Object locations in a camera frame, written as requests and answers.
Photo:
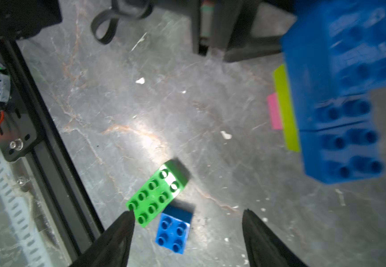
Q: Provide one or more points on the pink lego brick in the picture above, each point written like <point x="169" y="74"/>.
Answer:
<point x="274" y="112"/>

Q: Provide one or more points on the small blue lego brick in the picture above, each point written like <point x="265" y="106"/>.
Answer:
<point x="173" y="229"/>

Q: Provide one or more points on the long blue lego brick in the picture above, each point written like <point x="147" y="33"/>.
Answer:
<point x="336" y="48"/>

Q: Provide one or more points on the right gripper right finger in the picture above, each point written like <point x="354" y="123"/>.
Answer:
<point x="264" y="248"/>

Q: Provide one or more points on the grey slotted cable duct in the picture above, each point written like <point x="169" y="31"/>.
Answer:
<point x="19" y="213"/>

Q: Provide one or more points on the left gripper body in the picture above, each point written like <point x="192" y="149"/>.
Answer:
<point x="226" y="26"/>

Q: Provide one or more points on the lime green lego brick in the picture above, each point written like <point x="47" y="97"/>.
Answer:
<point x="286" y="109"/>

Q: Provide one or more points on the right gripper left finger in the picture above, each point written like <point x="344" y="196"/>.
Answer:
<point x="112" y="248"/>

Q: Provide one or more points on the dark green lego brick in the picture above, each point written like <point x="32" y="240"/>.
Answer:
<point x="165" y="184"/>

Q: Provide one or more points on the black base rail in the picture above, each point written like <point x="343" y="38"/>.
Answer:
<point x="76" y="219"/>

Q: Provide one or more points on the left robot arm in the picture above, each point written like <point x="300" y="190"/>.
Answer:
<point x="25" y="19"/>

